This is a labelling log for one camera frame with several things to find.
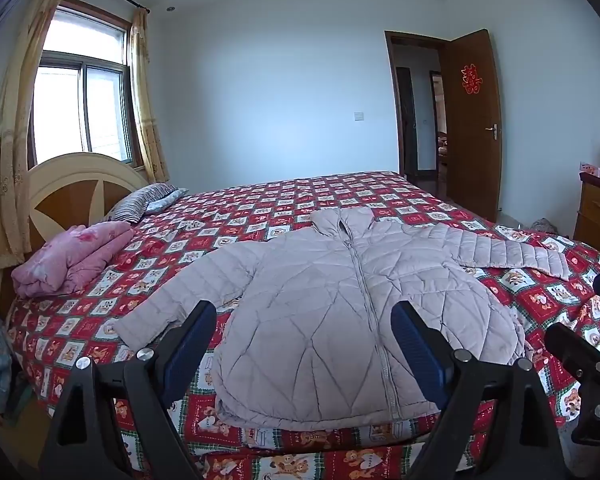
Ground brown door frame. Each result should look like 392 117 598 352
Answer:
384 30 451 186

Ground red paper door decoration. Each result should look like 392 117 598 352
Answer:
461 63 482 95

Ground beige quilted down jacket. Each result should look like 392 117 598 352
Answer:
112 206 572 432

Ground long yellow curtain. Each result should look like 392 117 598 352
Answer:
0 0 72 267

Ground cream wooden headboard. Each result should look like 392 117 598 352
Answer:
0 153 148 318

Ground brown wooden door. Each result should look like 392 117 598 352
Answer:
440 28 503 224

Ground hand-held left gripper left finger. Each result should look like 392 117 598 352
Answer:
39 301 217 480

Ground wooden dresser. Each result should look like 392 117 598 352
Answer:
573 172 600 246

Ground pink folded blanket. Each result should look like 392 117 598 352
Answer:
11 221 135 299

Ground striped pillow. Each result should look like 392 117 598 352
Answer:
106 183 188 225

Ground window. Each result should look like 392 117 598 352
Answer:
27 0 137 171

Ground red checked printed bedsheet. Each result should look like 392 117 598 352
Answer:
5 170 600 480

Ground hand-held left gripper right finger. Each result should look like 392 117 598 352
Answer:
390 301 567 480

